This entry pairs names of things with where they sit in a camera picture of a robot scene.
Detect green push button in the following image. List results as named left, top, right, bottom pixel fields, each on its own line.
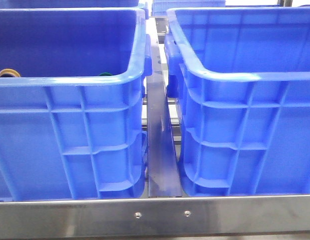
left=99, top=72, right=112, bottom=77

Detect blue left plastic crate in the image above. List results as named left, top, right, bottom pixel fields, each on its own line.
left=0, top=8, right=152, bottom=202

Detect blue plastic crate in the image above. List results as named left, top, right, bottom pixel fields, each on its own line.
left=0, top=8, right=152, bottom=202
left=165, top=6, right=310, bottom=197

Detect blue right plastic crate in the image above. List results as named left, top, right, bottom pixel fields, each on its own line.
left=165, top=6, right=310, bottom=197

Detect blue far crate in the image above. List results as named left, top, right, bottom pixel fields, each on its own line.
left=151, top=0, right=226, bottom=17

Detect blue far-left rear crate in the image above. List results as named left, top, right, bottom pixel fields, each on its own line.
left=0, top=0, right=148, bottom=9

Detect steel divider rail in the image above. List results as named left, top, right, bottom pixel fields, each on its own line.
left=146, top=34, right=183, bottom=198

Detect steel front rail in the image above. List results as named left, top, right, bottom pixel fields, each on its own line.
left=0, top=195, right=310, bottom=239

